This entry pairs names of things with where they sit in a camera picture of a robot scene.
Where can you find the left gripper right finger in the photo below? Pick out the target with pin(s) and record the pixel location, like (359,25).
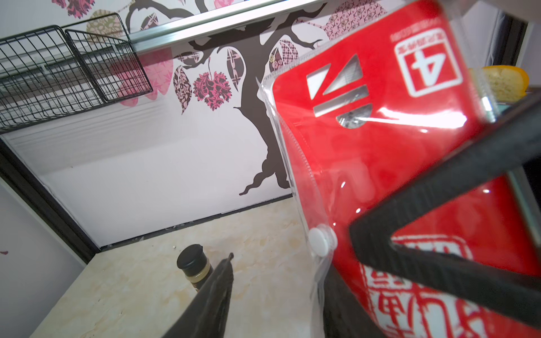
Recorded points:
(513,140)

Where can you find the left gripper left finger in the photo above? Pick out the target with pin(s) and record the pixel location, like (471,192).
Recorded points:
(207,314)

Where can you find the red ruler set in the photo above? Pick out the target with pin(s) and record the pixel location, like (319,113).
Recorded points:
(388,96)

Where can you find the black lid spice jar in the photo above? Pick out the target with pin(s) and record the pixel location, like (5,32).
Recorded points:
(195,265)

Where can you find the yellow toast slice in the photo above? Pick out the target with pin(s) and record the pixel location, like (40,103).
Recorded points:
(508,83)

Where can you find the black wire basket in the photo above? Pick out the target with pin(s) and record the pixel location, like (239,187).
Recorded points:
(58,71)

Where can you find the aluminium rail back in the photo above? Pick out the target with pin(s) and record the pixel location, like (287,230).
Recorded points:
(201,25)

